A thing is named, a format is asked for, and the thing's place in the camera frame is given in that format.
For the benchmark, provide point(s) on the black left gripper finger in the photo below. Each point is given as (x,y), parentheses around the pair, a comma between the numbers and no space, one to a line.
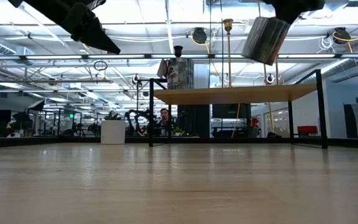
(101,39)

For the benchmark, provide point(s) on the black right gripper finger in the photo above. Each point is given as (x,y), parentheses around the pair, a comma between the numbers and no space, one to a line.
(289,17)

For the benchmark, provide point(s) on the brown paper label tag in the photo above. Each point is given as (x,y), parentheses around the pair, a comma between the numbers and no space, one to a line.
(162,68)

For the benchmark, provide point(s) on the black candlestick holder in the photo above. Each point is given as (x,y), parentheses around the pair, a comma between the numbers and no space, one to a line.
(178,50)

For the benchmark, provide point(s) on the background black robot arm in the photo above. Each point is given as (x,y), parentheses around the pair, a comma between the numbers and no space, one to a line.
(129,118)

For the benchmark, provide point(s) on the long ceiling light strip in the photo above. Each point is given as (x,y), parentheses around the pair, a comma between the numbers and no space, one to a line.
(135,56)

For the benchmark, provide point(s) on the black studio softbox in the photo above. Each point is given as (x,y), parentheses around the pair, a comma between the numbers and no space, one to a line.
(37,106)

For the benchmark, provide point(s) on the white planter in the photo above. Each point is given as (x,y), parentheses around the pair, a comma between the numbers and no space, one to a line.
(112,132)

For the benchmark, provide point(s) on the wooden shelf with black legs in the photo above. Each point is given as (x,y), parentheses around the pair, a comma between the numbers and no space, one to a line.
(228,93)

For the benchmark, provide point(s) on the person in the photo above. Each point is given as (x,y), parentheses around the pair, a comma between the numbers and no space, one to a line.
(164,115)

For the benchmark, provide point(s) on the small red object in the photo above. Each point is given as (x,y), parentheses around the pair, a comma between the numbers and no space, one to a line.
(255,122)

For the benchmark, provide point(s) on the black dome object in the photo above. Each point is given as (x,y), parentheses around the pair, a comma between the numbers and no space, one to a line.
(273,135)

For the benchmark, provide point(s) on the small green potted plant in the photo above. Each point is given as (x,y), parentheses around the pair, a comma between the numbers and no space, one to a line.
(177,131)

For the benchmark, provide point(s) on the dark standing panel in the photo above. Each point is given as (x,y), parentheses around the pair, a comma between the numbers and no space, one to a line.
(350,121)

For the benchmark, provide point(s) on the black cabinet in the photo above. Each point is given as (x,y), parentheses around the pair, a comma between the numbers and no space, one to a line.
(194,121)

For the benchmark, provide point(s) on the black metal frame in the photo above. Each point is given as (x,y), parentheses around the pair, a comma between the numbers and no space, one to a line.
(161,80)

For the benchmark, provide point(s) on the black wall monitor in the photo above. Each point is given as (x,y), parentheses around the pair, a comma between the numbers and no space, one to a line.
(228,111)

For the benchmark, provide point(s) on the black table edge rail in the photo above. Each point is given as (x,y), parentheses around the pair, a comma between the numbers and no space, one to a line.
(26,142)

